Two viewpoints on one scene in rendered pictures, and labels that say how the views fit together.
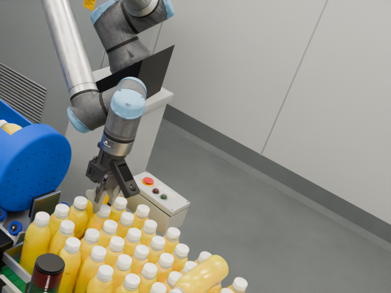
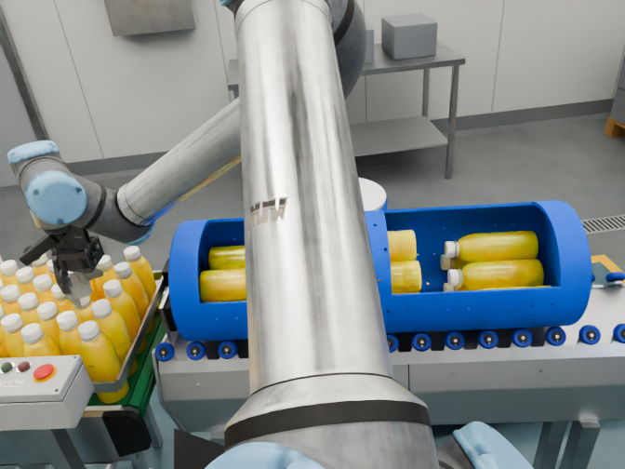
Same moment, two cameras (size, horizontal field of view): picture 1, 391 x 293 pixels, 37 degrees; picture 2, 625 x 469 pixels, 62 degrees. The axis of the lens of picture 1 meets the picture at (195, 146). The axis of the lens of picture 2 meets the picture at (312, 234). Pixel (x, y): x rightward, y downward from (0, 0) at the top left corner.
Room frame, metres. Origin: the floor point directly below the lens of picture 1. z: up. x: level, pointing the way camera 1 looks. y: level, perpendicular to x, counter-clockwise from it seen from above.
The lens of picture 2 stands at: (2.50, 0.31, 1.81)
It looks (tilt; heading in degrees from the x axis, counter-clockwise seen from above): 32 degrees down; 156
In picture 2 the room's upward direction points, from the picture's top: 5 degrees counter-clockwise
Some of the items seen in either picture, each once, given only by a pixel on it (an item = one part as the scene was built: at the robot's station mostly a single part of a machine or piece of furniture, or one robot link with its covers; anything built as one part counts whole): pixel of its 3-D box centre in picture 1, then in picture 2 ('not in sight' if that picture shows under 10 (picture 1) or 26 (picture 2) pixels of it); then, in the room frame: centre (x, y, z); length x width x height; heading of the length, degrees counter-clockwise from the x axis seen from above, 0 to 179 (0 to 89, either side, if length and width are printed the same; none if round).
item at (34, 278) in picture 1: (48, 272); not in sight; (0.94, 0.21, 1.23); 0.06 x 0.06 x 0.04
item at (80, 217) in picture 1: (73, 228); (124, 319); (1.40, 0.26, 0.99); 0.07 x 0.07 x 0.19
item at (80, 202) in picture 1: (80, 203); (113, 288); (1.40, 0.26, 1.09); 0.04 x 0.04 x 0.02
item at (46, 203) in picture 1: (42, 210); (174, 314); (1.44, 0.38, 0.99); 0.10 x 0.02 x 0.12; 152
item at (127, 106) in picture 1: (124, 115); (41, 174); (1.41, 0.21, 1.41); 0.10 x 0.09 x 0.12; 8
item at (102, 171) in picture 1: (108, 164); (72, 244); (1.41, 0.22, 1.24); 0.09 x 0.08 x 0.12; 62
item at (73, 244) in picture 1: (72, 245); not in sight; (1.21, 0.22, 1.09); 0.04 x 0.04 x 0.02
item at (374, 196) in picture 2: not in sight; (342, 197); (1.21, 0.99, 1.03); 0.28 x 0.28 x 0.01
